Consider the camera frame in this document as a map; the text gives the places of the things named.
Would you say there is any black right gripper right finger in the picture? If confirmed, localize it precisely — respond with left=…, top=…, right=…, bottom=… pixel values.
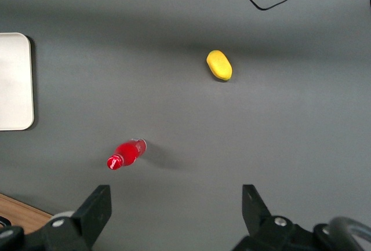
left=241, top=184, right=272, bottom=237

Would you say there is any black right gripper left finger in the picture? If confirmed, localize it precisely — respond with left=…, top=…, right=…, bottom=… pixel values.
left=71, top=184, right=113, bottom=248

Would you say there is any cream rectangular tray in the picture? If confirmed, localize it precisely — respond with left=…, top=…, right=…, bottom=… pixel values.
left=0, top=32, right=35, bottom=132

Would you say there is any red plastic drink bottle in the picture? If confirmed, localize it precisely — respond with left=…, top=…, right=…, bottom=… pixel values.
left=106, top=137, right=148, bottom=171

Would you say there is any oak wooden drawer cabinet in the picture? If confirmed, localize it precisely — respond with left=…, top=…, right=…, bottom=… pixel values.
left=0, top=192, right=53, bottom=235

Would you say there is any yellow lemon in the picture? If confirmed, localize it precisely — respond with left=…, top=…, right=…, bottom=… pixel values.
left=206, top=49, right=234, bottom=82

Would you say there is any grey right gripper hose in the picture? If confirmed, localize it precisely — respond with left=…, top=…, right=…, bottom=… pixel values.
left=326, top=217, right=371, bottom=251

